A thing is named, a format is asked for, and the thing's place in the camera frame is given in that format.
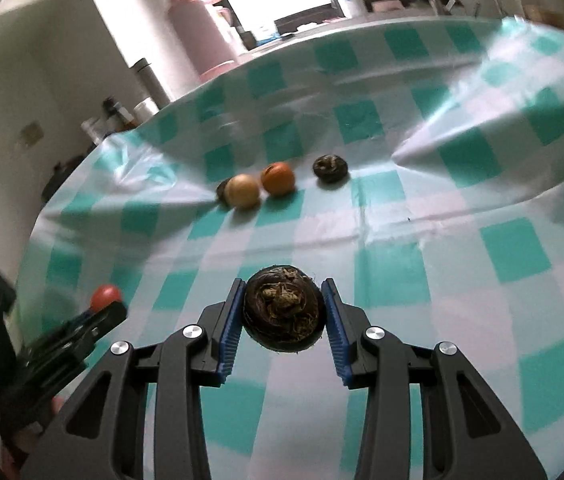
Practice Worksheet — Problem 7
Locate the small orange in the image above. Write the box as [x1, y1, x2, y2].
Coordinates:
[261, 161, 295, 196]

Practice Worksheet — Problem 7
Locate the small dark bottle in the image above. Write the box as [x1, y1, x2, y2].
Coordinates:
[102, 97, 127, 133]

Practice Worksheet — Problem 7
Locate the beige round longan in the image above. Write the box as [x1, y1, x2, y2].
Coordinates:
[225, 174, 261, 209]

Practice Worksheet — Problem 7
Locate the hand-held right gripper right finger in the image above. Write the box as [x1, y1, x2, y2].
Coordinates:
[319, 277, 548, 480]

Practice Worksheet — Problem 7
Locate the dark brown water chestnut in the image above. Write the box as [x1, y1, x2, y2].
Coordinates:
[312, 154, 350, 185]
[243, 266, 326, 352]

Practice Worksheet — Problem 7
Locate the pink thermos bottle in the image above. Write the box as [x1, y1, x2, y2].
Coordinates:
[166, 0, 249, 82]

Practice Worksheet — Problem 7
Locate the shiny steel cup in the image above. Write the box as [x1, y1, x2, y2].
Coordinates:
[132, 100, 160, 123]

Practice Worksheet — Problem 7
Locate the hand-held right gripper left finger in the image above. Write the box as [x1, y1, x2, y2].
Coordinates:
[20, 277, 247, 480]

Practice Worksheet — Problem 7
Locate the small white bottle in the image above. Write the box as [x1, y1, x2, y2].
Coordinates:
[82, 117, 107, 145]

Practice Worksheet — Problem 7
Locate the red cherry tomato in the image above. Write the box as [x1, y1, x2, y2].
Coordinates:
[90, 284, 123, 311]

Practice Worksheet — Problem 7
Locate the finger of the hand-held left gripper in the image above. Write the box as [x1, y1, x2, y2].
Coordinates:
[50, 301, 128, 357]

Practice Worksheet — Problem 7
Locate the teal white checkered tablecloth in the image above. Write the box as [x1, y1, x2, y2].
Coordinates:
[14, 12, 564, 480]

